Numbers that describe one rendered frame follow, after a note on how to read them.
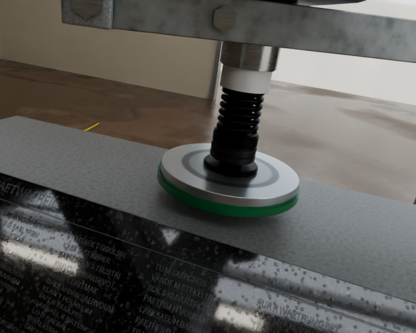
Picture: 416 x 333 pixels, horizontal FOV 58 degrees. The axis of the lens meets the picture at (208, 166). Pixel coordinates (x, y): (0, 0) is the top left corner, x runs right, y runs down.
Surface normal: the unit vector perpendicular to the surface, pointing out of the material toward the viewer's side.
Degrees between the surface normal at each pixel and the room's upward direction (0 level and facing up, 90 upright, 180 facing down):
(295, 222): 0
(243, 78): 90
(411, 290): 0
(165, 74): 90
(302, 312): 45
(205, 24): 90
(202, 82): 90
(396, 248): 0
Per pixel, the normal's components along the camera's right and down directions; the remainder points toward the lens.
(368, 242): 0.14, -0.92
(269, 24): 0.08, 0.38
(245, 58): -0.21, 0.33
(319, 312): -0.14, -0.44
